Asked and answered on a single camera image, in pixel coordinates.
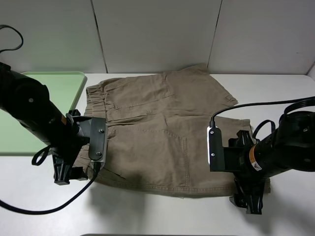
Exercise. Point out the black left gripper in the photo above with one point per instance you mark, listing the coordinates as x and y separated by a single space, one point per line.
66 142

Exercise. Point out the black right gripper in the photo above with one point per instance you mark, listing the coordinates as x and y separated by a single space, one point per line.
237 161

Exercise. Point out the khaki jeans shorts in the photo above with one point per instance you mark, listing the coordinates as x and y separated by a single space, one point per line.
157 132

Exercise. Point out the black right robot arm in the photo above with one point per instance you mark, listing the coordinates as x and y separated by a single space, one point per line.
290 146

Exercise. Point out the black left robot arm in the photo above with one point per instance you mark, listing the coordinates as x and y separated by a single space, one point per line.
28 101

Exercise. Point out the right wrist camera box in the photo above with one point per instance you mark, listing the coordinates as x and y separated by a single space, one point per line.
215 150

